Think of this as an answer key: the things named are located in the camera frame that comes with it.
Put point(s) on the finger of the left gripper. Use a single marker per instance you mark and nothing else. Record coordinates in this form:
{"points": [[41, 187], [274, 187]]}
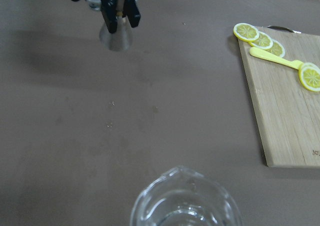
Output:
{"points": [[130, 9], [108, 10]]}

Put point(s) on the steel double jigger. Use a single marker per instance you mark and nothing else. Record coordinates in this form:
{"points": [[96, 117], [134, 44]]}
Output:
{"points": [[121, 40]]}

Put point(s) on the clear glass measuring cup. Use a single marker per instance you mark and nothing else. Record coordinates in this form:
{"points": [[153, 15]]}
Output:
{"points": [[184, 197]]}

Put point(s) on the lemon slice at board corner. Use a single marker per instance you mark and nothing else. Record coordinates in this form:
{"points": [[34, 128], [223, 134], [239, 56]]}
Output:
{"points": [[246, 32]]}

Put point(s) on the middle lemon slice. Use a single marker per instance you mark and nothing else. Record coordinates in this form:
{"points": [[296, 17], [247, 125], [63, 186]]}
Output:
{"points": [[264, 41]]}

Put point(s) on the inner lemon slice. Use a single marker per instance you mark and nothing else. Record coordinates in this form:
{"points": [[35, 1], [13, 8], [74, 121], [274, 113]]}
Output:
{"points": [[277, 49]]}

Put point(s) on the lemon slice on knife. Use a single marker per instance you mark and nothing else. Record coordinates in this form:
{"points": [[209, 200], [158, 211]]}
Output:
{"points": [[309, 76]]}

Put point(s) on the wooden cutting board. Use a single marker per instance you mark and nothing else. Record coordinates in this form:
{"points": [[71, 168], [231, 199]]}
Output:
{"points": [[287, 114]]}

